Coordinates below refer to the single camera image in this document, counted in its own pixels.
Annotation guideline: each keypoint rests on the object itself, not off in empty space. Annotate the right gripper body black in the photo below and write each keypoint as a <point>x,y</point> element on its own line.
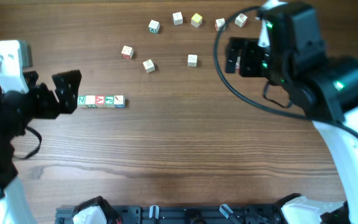
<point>253,60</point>

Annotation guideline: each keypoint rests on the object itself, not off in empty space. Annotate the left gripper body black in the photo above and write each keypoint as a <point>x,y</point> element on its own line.
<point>15,109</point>

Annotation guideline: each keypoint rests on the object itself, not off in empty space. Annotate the green N block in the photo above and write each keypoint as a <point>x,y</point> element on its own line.
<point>81,102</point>

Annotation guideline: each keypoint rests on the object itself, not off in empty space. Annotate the plain wooden block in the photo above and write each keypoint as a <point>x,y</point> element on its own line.
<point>90,101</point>

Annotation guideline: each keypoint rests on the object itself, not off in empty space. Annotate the red A block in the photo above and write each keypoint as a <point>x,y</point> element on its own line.
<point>100,100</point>

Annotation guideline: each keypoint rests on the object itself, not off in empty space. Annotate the wooden block blue side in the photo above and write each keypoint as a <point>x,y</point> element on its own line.
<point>192,60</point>

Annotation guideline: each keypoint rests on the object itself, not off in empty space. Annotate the green picture block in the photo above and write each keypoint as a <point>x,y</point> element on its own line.
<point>109,101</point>

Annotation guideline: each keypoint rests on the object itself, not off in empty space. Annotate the wooden block blue picture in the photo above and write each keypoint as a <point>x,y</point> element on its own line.
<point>119,101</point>

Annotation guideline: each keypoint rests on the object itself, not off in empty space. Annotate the wooden block red stripes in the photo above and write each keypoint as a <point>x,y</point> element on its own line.
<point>149,65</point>

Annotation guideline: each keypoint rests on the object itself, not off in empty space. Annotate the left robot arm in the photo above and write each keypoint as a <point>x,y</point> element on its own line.
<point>13,204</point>

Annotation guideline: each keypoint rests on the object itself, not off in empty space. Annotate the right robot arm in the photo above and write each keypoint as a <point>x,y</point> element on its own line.
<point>333,110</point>

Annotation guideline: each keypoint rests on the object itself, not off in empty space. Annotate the wooden block far right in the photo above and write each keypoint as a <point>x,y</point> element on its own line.
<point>241,20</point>

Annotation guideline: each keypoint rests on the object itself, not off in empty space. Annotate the wooden block red bottom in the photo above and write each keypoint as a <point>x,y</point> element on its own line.
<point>238,62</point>

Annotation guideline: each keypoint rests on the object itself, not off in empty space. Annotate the wooden block red picture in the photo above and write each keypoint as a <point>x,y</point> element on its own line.
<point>220,24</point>

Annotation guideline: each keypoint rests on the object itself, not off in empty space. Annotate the yellow wooden block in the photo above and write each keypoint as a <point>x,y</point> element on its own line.
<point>196,20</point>

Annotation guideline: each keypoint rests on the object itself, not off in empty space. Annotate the white wooden block top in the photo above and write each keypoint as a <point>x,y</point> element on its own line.
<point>177,18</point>

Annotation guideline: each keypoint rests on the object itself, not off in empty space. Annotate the wooden block teal side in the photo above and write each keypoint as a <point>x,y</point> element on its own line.
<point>154,27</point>

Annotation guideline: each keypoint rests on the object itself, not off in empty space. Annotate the wooden block red left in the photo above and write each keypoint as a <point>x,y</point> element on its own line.
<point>127,52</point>

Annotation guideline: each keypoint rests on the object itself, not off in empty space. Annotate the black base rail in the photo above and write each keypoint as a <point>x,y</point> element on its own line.
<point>98,210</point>

